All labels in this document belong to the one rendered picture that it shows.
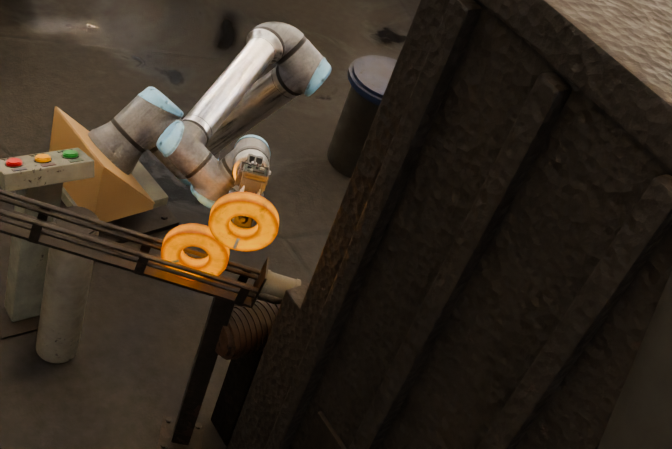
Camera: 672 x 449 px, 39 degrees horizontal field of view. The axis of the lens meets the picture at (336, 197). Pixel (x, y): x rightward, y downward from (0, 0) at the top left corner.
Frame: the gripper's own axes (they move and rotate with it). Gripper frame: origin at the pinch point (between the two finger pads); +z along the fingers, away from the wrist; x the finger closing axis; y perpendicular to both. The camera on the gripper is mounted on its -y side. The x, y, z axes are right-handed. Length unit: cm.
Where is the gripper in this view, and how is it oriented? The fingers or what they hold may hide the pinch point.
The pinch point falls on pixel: (245, 215)
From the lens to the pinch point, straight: 212.1
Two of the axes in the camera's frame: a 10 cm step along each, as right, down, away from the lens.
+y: 2.8, -8.8, -3.7
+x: 9.6, 2.4, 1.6
